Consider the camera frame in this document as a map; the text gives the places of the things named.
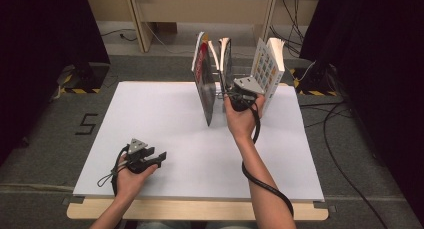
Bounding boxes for short black floor cable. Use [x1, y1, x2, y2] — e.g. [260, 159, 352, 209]
[299, 102, 354, 128]

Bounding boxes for dark brown and red magazine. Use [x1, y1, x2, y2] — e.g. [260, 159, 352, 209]
[191, 31, 218, 127]

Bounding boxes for black cable with plug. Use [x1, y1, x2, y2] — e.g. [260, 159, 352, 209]
[100, 28, 138, 43]

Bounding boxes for light wooden table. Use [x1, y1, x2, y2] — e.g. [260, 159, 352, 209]
[66, 81, 329, 222]

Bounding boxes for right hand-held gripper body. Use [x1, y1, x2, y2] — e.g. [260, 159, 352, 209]
[229, 76, 266, 113]

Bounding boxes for long black floor cable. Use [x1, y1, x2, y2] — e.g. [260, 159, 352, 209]
[322, 102, 389, 229]

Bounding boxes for right hand-held gripper cable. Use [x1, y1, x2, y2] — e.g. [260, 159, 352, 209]
[241, 100, 295, 218]

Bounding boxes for black power cables at socket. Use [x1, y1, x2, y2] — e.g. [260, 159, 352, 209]
[269, 0, 306, 57]

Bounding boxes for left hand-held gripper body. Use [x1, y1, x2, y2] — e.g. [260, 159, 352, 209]
[125, 138, 151, 175]

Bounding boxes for person's left hand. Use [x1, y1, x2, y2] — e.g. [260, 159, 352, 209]
[114, 153, 159, 200]

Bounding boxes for person's right hand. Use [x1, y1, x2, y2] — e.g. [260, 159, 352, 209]
[223, 93, 266, 140]

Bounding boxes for beige wooden desk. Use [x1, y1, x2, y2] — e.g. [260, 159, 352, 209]
[83, 0, 323, 55]

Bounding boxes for stand base with hazard tape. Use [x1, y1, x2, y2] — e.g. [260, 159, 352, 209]
[289, 67, 339, 97]
[58, 63, 111, 95]

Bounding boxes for white book with colourful pictures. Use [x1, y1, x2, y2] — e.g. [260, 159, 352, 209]
[250, 37, 287, 113]

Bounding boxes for white floor cable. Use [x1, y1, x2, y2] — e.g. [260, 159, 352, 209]
[141, 20, 318, 83]

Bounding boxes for purple magazine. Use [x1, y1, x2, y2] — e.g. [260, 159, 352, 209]
[208, 37, 234, 113]

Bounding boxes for clear acrylic book rack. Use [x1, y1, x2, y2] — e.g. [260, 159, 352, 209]
[202, 67, 272, 115]

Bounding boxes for black curtain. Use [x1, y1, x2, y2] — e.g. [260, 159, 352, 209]
[0, 0, 111, 163]
[299, 0, 424, 217]

